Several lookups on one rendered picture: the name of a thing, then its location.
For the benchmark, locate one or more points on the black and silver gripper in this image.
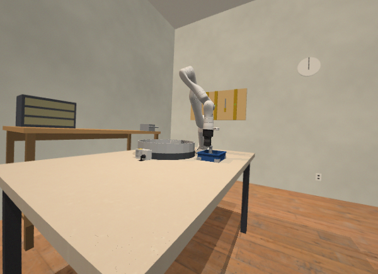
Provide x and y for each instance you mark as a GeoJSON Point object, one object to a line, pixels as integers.
{"type": "Point", "coordinates": [208, 131]}

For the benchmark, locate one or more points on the blue crate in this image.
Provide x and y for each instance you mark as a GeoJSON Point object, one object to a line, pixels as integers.
{"type": "Point", "coordinates": [216, 157]}

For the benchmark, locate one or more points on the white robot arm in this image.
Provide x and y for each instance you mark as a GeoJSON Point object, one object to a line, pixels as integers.
{"type": "Point", "coordinates": [198, 97]}

